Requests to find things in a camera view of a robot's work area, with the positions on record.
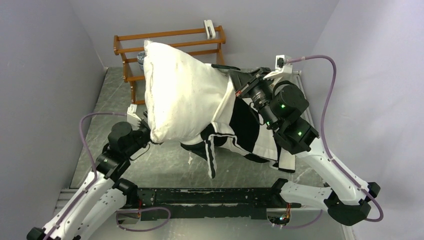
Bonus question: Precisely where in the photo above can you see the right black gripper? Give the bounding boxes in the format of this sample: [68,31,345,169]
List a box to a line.
[228,66,279,128]

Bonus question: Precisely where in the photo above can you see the black white checkered pillowcase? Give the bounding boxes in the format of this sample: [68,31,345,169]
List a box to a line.
[180,80,296,179]

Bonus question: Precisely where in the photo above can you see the white pillow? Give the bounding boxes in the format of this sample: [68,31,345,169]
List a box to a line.
[143,40,229,143]

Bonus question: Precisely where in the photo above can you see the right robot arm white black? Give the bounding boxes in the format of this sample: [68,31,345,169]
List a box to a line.
[228,67,381,226]

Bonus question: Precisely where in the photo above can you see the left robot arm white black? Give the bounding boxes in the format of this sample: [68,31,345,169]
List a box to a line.
[26,120,151,240]

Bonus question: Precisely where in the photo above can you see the wooden shelf rack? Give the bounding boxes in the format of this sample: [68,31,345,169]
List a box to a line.
[113,25,226,105]

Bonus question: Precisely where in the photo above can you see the white clip on rack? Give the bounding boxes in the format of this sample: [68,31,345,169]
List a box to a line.
[203,19,216,40]

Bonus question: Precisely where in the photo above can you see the blue white round jar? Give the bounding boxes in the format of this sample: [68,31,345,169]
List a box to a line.
[136,51,146,72]

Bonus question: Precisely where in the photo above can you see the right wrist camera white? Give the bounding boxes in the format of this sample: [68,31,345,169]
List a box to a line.
[263,54,293,80]

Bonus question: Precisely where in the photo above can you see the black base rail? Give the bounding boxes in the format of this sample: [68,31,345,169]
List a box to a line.
[122,187,301,221]

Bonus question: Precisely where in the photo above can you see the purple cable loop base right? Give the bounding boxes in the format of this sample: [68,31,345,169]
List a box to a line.
[266,210,324,230]

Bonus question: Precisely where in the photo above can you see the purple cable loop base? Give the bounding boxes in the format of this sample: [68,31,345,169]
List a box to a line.
[266,210,324,230]
[115,206,172,233]

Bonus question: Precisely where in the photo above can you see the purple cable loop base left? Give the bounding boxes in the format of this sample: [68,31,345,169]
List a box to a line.
[115,206,172,233]

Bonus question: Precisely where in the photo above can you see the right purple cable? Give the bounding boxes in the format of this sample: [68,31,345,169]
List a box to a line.
[286,54,385,223]

